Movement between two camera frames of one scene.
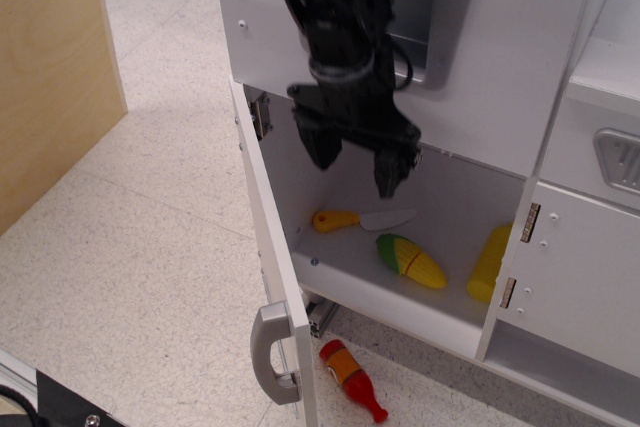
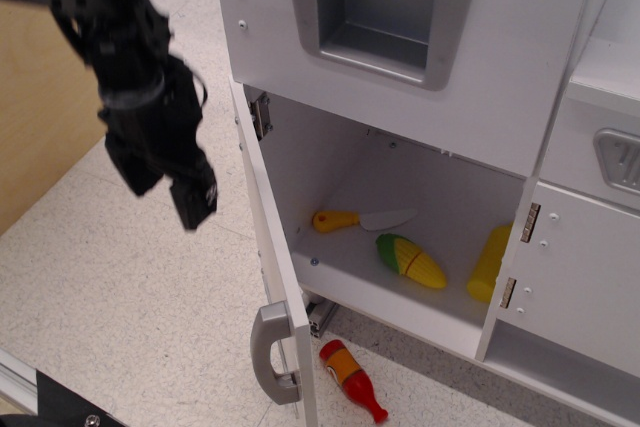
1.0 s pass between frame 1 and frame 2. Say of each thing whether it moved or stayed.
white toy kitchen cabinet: stayed
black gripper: moved
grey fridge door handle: stayed
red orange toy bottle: stayed
